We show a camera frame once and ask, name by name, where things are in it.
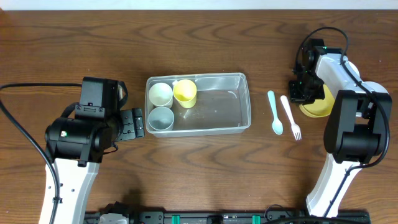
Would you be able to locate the cream white plastic cup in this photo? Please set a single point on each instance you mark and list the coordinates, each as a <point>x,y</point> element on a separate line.
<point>161,95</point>

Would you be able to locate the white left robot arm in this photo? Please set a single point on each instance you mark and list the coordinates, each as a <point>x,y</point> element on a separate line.
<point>76,147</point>

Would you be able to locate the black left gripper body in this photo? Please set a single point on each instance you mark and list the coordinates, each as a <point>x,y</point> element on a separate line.
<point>127,123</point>

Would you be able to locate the yellow plastic cup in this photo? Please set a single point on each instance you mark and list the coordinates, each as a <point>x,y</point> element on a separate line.
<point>185,92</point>

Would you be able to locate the light blue plastic bowl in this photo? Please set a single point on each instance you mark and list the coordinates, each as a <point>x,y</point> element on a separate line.
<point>374,87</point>

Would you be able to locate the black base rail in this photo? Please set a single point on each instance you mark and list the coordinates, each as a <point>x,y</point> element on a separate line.
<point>121,213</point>

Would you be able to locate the yellow plastic bowl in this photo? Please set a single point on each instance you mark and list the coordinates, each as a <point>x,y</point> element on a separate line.
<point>320,108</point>

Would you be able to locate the cream white plastic bowl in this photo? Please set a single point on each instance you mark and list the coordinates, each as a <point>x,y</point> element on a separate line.
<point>355,69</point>

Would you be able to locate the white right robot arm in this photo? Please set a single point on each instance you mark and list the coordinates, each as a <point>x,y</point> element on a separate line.
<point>358,125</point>

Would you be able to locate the clear plastic container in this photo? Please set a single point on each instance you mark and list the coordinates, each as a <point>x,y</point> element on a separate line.
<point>223,105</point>

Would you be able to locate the pink plastic fork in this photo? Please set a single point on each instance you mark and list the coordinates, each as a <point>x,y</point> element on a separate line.
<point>294,127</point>

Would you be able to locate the light blue plastic cup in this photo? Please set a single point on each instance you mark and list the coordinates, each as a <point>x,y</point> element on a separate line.
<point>161,119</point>

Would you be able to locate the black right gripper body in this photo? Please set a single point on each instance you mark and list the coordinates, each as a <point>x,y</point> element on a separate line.
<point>298,93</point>

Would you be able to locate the mint green plastic spoon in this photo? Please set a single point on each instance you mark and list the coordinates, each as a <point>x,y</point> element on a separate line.
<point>276,123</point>

